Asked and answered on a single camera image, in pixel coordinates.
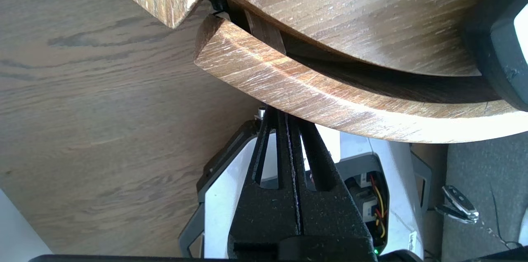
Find black remote control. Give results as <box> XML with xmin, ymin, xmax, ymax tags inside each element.
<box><xmin>461</xmin><ymin>0</ymin><xmax>528</xmax><ymax>112</ymax></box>

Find round wooden bedside table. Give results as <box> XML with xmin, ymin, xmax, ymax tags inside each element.
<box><xmin>89</xmin><ymin>0</ymin><xmax>508</xmax><ymax>77</ymax></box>

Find black car key fob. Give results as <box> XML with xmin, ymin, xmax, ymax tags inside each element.
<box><xmin>435</xmin><ymin>185</ymin><xmax>480</xmax><ymax>224</ymax></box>

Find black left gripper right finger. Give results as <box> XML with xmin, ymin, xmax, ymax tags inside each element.
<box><xmin>288</xmin><ymin>114</ymin><xmax>377</xmax><ymax>262</ymax></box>

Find red yellow wires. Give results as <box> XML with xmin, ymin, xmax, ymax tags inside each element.
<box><xmin>368</xmin><ymin>175</ymin><xmax>389</xmax><ymax>238</ymax></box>

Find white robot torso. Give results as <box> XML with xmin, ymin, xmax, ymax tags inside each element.
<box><xmin>178</xmin><ymin>118</ymin><xmax>434</xmax><ymax>260</ymax></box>

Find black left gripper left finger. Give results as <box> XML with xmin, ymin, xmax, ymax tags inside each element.
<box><xmin>228</xmin><ymin>105</ymin><xmax>300</xmax><ymax>262</ymax></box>

